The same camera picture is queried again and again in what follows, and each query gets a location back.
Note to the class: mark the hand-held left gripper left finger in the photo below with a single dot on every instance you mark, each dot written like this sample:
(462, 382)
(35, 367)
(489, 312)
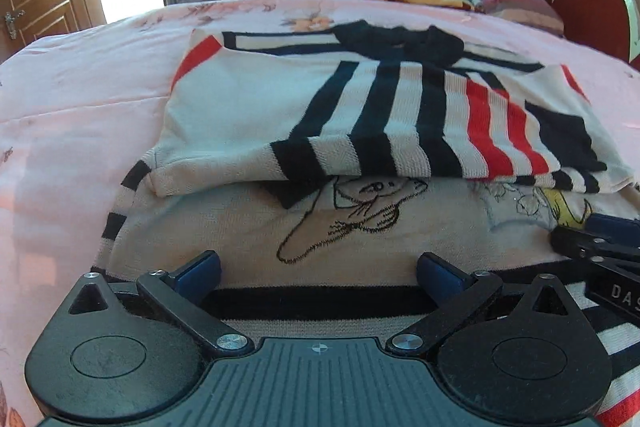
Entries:
(201, 273)

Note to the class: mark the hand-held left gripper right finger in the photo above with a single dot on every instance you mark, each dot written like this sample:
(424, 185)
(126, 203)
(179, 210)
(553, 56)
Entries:
(439, 278)

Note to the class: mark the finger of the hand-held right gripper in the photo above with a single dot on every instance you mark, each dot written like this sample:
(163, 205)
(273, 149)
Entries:
(617, 225)
(580, 243)

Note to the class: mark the striped knit sweater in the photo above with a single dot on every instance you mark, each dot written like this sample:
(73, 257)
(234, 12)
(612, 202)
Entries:
(390, 117)

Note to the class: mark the pink floral quilt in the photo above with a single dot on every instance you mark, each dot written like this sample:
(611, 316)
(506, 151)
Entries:
(75, 132)

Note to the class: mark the red heart-shaped headboard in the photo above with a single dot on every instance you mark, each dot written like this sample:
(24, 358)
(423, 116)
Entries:
(590, 7)

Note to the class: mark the purple striped bed sheet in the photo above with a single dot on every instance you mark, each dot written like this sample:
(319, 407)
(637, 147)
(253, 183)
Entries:
(530, 9)

